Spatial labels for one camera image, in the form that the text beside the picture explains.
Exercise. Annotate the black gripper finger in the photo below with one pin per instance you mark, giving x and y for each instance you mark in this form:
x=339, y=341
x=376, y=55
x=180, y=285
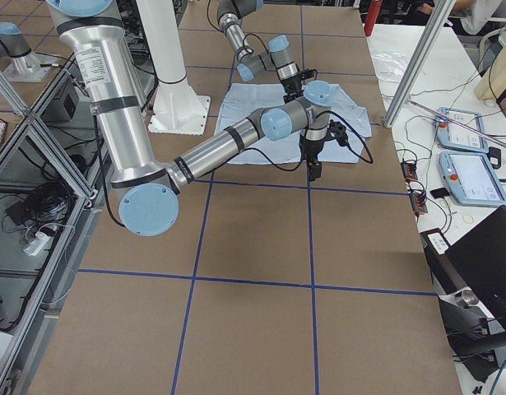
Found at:
x=314, y=170
x=291, y=96

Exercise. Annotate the light blue button shirt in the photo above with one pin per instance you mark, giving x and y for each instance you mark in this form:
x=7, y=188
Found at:
x=280, y=145

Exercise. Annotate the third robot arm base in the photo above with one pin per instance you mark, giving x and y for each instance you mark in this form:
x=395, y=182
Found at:
x=26, y=65

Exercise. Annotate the clear plastic bag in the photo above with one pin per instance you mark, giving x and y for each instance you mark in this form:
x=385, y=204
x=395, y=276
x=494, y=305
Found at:
x=389, y=66

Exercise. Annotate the red cylinder bottle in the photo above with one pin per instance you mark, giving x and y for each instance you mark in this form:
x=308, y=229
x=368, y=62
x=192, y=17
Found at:
x=372, y=16

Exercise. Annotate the metal rod green tip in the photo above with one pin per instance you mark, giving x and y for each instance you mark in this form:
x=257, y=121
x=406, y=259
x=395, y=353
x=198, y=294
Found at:
x=462, y=125

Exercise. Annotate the upper blue teach pendant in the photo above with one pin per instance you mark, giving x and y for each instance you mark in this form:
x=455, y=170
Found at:
x=454, y=137

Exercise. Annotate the blue teach pendant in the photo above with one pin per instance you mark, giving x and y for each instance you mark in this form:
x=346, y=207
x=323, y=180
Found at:
x=454, y=137
x=471, y=179

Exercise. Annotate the lower blue teach pendant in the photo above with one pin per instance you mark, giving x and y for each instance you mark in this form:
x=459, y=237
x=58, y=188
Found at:
x=471, y=179

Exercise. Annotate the black laptop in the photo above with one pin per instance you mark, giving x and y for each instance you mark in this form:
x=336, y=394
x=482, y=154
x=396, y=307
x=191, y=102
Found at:
x=476, y=260

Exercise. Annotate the grey electronics box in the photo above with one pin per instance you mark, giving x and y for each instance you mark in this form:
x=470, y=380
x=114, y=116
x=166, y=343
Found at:
x=63, y=105

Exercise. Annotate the white power strip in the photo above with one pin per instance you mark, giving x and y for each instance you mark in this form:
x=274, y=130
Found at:
x=37, y=244

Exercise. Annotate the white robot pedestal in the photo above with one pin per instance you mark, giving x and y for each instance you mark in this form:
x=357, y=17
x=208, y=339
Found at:
x=177, y=108

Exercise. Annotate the aluminium frame post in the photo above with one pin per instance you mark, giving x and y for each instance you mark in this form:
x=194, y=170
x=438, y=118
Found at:
x=430, y=34

